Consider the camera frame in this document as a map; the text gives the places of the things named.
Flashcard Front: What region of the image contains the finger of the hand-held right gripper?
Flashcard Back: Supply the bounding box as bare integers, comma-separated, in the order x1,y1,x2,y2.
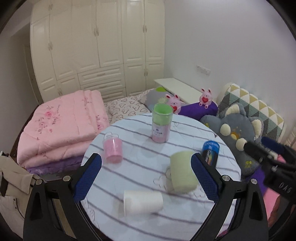
261,136,292,155
243,140,277,161

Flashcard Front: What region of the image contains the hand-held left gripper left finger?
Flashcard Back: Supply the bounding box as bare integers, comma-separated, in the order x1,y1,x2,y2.
23,153,103,241

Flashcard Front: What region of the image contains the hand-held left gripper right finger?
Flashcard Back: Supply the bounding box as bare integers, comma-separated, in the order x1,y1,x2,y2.
191,152,270,241

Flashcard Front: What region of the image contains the green cup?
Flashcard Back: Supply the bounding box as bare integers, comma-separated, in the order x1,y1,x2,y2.
165,151,199,193

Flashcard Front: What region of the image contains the pink cup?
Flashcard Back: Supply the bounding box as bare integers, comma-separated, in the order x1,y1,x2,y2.
103,132,123,164

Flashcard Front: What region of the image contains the white cup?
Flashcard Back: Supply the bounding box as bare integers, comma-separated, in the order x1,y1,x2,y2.
117,190,164,217

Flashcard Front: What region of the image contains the blue can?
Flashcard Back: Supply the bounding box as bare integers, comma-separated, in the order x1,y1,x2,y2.
200,140,220,166

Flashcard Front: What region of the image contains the purple folded blanket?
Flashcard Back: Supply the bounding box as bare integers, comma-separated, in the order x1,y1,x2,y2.
26,155,86,181

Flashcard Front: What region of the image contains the grey bear cushion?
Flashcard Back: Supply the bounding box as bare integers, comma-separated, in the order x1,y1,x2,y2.
200,103,265,179

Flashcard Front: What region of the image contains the triangle pattern cushion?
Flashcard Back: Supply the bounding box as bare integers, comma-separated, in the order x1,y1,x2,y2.
216,83,285,142

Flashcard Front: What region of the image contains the pink folded quilt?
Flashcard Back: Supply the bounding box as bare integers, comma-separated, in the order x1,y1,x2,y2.
17,90,112,169

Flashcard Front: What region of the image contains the clear canister with green lid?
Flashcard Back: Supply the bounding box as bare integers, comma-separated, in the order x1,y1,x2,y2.
151,103,173,143

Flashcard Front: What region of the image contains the purple bolster pillow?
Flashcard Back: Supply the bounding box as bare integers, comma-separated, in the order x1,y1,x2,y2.
179,102,219,121

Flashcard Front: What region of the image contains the beige jacket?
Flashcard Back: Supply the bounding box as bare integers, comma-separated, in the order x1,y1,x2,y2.
0,152,43,219

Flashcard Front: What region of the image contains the pink bunny plush toy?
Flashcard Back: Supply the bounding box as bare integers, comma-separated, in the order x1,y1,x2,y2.
199,88,214,109
165,94,182,115

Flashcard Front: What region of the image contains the heart print bed sheet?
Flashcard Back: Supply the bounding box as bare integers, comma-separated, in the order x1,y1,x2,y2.
104,89,158,124

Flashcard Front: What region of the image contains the white shelf board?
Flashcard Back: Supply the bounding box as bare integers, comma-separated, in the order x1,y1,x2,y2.
154,78,205,104

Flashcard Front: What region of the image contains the grey and green pillow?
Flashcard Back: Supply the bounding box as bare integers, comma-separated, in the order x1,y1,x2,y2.
138,86,176,114

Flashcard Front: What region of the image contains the white wardrobe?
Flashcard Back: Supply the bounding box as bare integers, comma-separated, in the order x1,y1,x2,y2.
30,0,166,103

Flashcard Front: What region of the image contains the white wall socket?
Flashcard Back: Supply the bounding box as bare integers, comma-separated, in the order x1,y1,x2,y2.
196,65,211,75

